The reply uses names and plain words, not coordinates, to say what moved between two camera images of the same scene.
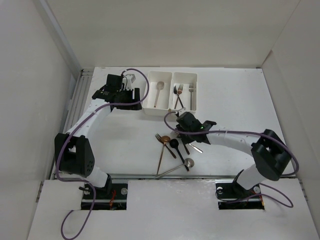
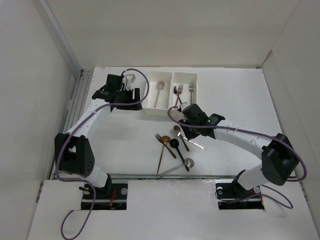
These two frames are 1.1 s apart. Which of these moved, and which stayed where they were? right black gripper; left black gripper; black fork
Moved: right black gripper
Stayed: black fork; left black gripper
